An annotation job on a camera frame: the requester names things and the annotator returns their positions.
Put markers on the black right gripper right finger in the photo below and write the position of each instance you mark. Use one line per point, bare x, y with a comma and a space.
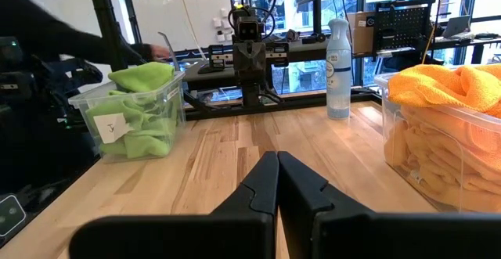
313, 227

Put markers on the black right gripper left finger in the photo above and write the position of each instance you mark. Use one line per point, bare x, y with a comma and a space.
242, 235

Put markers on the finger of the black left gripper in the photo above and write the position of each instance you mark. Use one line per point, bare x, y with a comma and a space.
245, 61
255, 61

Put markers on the green microfiber towel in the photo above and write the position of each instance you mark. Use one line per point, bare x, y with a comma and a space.
145, 147
156, 114
145, 77

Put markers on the orange microfiber towel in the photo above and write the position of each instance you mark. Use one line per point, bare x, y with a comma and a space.
430, 87
450, 165

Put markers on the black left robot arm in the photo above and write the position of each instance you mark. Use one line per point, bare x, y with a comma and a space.
250, 88

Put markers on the white whiteboard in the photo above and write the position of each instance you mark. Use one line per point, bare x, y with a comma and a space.
176, 8

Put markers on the person's hand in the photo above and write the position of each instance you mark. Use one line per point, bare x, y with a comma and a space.
160, 51

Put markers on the pale blue spray bottle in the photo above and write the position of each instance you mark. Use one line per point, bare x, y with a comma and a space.
338, 75

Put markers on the clear plastic bin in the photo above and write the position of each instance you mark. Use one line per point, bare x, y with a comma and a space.
391, 161
86, 106

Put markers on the brown cardboard box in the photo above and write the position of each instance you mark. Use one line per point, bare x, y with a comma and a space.
362, 32

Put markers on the white paper label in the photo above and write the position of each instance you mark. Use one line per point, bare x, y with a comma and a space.
111, 128

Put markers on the black pegboard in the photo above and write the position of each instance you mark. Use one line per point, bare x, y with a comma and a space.
403, 24

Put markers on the person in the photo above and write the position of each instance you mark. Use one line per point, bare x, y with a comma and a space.
47, 28

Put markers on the grey laptop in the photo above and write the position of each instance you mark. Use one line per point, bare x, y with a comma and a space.
456, 26

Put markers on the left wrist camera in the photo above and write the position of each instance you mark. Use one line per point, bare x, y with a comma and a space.
247, 28

